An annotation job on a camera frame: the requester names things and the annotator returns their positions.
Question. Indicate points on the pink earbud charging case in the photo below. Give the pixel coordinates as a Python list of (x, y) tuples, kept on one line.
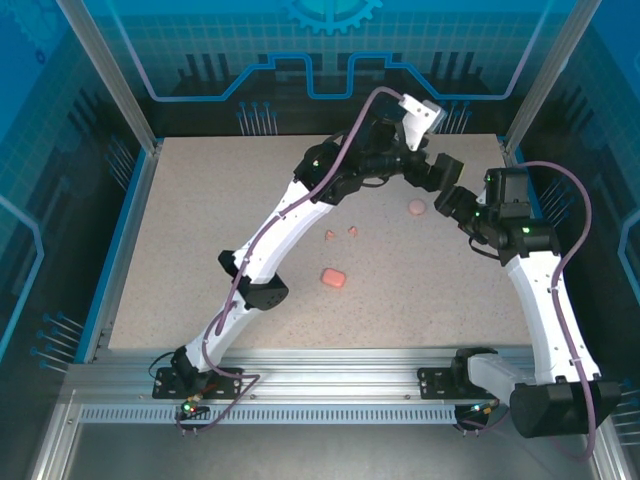
[(333, 278)]

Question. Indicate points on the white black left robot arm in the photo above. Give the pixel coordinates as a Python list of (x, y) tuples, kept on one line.
[(280, 235)]

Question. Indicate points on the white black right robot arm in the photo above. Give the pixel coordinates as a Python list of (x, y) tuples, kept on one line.
[(540, 310)]

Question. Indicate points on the round pink case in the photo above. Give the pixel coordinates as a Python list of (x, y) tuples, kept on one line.
[(416, 206)]

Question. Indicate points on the small connector with lights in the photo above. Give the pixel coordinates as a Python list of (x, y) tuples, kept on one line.
[(192, 406), (485, 409)]

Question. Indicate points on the aluminium frame post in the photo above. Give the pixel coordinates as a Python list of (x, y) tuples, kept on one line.
[(116, 80), (547, 75)]

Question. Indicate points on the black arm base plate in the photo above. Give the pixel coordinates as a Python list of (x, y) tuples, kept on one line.
[(235, 382), (435, 382)]

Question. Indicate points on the aluminium mounting rail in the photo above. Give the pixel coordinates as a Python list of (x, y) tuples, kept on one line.
[(325, 370)]

